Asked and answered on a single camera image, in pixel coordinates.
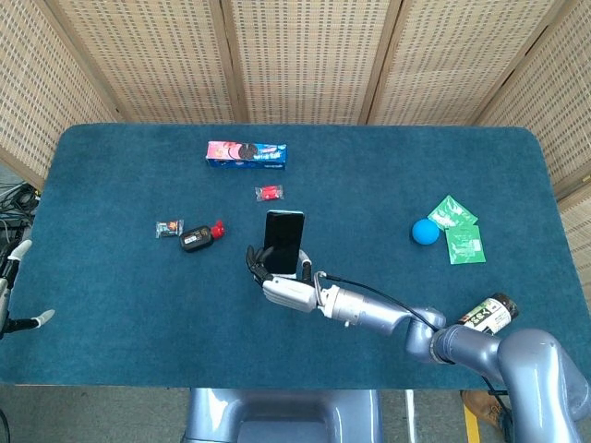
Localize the brown shoe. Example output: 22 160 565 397
460 389 508 431

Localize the black bottle with red cap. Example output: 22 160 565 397
178 220 227 254

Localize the blue-grey robot torso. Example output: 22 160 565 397
181 387 385 443

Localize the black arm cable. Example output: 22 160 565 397
318 272 442 330

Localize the blue ball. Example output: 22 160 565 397
410 218 440 245

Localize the black smartphone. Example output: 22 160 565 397
263 210 306 276

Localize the green sachet packet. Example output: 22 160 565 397
427 195 479 230
444 223 488 266

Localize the blue cookie box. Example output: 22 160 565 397
205 140 288 171

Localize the woven wooden folding screen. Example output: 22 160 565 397
0 0 591 278

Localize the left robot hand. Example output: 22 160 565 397
0 239 56 334

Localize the red wrapped candy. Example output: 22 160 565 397
254 184 284 203

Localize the dark wrapped candy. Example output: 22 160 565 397
154 219 186 240

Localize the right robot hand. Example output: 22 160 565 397
245 245 326 314

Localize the bundle of floor cables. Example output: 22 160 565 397
0 182 42 259

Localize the dark bottle with green label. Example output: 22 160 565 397
456 293 520 335

